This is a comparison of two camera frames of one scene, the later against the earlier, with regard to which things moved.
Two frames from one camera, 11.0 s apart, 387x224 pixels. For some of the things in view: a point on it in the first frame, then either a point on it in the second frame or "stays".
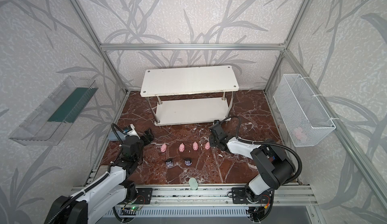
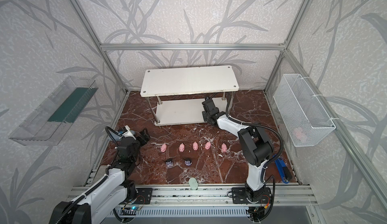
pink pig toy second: (181, 147) stays
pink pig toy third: (195, 146) stays
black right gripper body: (215, 134) to (207, 107)
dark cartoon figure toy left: (169, 163) stays
